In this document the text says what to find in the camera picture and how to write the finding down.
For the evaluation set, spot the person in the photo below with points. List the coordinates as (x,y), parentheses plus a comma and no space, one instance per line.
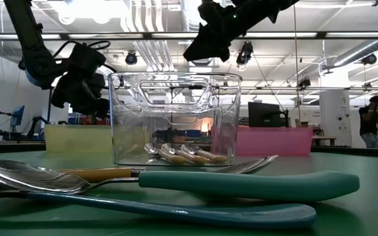
(369,121)

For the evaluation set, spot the yellow plastic bin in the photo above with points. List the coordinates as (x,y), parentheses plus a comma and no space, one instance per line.
(74,139)

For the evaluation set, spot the pink plastic bin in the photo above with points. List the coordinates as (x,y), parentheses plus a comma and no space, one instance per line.
(274,142)

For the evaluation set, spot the black computer monitor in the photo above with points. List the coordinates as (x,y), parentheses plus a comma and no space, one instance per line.
(264,114)

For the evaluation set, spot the small blue-screen monitor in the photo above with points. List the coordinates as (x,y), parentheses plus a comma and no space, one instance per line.
(17,115)

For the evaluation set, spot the black overhead frame bar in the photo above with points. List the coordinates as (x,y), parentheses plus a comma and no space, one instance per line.
(148,35)

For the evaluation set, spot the clear plastic bin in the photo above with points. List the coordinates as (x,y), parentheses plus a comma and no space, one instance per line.
(126,98)

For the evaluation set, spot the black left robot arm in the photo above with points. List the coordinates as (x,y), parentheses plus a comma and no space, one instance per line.
(28,39)

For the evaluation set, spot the small background table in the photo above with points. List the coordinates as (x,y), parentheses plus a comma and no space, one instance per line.
(325,139)

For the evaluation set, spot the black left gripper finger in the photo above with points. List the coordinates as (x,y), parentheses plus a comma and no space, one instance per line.
(100,108)
(82,106)

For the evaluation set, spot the white pillar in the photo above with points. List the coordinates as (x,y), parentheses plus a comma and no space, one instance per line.
(335,111)

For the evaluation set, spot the black ceiling camera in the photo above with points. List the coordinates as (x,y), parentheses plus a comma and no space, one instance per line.
(304,83)
(369,59)
(131,59)

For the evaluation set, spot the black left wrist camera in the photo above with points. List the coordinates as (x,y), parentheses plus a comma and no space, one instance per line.
(87,57)

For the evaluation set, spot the black standing desk frame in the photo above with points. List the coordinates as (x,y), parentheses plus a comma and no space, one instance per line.
(49,113)

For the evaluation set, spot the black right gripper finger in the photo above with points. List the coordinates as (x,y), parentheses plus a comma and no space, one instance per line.
(203,46)
(222,47)

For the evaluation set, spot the black overhead rig camera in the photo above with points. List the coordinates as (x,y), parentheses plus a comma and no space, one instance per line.
(245,54)

